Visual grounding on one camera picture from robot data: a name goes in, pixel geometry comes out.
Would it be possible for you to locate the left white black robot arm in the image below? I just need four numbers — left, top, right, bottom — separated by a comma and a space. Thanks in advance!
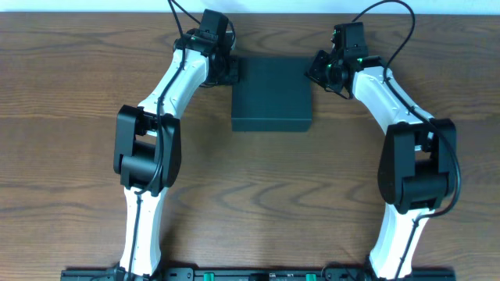
113, 35, 235, 280

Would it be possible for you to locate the dark green gift box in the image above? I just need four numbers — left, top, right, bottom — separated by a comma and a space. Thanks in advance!
231, 57, 313, 132

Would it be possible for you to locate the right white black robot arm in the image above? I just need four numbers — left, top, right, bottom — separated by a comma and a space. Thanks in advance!
305, 50, 460, 280

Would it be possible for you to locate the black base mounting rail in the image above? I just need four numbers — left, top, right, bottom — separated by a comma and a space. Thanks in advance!
60, 266, 457, 281

